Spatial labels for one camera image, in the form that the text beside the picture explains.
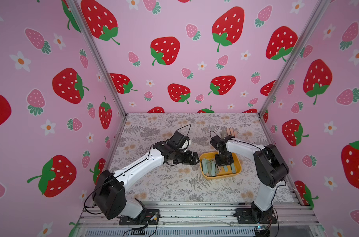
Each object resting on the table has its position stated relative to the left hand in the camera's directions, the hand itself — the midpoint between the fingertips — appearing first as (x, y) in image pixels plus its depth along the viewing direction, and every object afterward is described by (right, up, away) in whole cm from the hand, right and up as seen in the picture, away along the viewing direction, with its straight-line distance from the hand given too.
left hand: (194, 160), depth 79 cm
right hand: (+22, -5, +13) cm, 26 cm away
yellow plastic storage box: (+10, -8, +9) cm, 16 cm away
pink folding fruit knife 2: (+30, +15, +31) cm, 46 cm away
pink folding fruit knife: (+28, +15, +31) cm, 44 cm away
